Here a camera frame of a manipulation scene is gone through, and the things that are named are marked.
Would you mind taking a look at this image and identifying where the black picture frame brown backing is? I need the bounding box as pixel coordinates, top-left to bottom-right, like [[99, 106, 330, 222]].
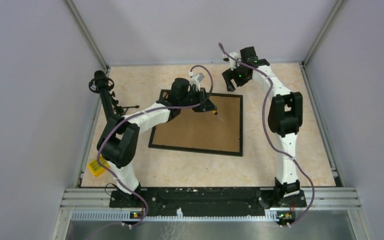
[[148, 93, 244, 157]]

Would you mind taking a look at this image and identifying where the purple cable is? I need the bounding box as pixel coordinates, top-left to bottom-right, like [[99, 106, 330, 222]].
[[218, 42, 315, 228], [96, 64, 214, 229]]

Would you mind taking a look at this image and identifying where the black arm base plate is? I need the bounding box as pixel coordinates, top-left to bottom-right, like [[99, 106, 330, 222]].
[[109, 187, 307, 209]]

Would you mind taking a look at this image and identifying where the aluminium front rail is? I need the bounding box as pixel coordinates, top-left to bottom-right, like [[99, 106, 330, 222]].
[[60, 187, 362, 211]]

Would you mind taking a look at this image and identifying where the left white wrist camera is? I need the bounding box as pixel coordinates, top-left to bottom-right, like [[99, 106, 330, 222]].
[[189, 71, 205, 89]]

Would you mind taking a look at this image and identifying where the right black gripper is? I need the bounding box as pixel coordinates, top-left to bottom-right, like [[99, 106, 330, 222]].
[[221, 62, 250, 93]]

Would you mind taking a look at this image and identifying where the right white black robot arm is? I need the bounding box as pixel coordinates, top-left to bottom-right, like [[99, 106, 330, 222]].
[[222, 46, 303, 206]]

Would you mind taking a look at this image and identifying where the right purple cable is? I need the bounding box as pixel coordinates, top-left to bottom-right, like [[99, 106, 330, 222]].
[[218, 42, 315, 228]]

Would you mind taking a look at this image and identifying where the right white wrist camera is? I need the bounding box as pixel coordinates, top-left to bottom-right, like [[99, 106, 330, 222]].
[[223, 52, 240, 71]]

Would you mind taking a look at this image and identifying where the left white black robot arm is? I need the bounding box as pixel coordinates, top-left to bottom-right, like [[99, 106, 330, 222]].
[[89, 77, 217, 207]]

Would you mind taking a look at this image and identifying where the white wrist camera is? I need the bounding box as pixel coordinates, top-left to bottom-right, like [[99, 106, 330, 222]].
[[189, 71, 205, 89], [223, 52, 240, 71]]

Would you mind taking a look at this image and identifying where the black microphone orange tip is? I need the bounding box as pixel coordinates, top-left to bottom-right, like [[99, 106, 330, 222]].
[[88, 70, 116, 121]]

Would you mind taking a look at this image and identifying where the white slotted cable duct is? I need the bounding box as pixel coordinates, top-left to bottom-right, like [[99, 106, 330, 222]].
[[71, 209, 279, 223]]

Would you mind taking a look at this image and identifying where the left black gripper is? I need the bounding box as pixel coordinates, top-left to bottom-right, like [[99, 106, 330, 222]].
[[179, 87, 217, 112]]

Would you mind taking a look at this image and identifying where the yellow screw bit box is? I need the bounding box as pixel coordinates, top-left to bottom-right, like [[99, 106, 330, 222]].
[[87, 156, 110, 177]]

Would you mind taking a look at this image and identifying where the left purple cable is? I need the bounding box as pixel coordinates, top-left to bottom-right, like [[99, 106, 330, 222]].
[[96, 64, 214, 229]]

